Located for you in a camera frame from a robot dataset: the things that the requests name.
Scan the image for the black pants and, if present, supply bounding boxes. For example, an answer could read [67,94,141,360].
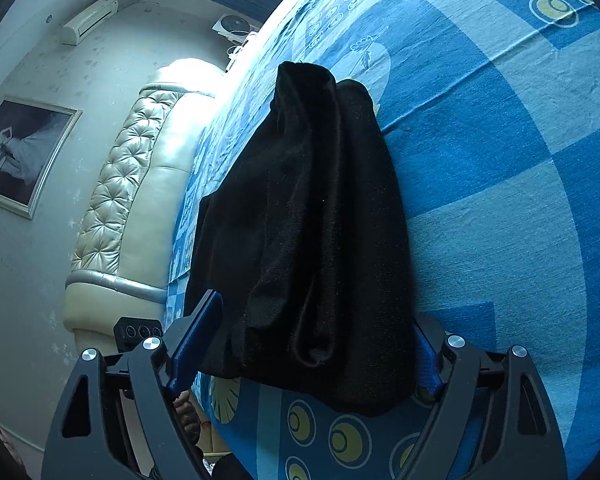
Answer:
[185,62,416,417]

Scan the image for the person's left hand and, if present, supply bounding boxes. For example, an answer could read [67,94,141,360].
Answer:
[174,390,201,445]

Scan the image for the cream tufted leather headboard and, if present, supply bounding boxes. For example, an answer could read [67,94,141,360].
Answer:
[64,58,225,353]

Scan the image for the framed wedding photo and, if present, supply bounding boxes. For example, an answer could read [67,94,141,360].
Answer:
[0,94,82,219]

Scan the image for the blue patterned bed sheet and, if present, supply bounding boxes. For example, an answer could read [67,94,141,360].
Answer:
[163,0,600,478]

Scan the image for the small white desk fan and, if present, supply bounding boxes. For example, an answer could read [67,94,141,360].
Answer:
[212,14,260,44]

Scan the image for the white wall air conditioner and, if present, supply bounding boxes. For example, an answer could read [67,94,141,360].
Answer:
[59,0,119,47]

